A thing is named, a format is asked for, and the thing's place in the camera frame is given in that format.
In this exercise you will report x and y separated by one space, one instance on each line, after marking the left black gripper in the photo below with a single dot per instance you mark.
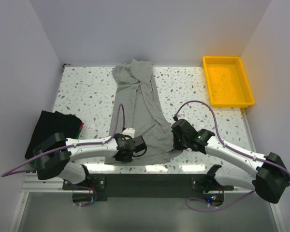
128 159

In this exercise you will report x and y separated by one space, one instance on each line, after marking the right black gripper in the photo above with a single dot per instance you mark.
176 145

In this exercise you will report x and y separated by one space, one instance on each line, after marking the grey t shirt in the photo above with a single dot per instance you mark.
137 106

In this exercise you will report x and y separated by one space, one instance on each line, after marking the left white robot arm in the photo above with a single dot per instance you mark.
55 156

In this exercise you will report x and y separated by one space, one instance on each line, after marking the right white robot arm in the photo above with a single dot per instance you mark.
265 174

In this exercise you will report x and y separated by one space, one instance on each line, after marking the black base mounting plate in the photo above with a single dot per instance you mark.
153 185

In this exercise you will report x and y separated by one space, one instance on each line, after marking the pink folded t shirt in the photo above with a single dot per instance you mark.
82 125

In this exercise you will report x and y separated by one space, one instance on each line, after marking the yellow plastic bin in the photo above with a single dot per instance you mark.
227 83

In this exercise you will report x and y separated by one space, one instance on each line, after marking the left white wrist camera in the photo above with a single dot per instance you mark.
129 132

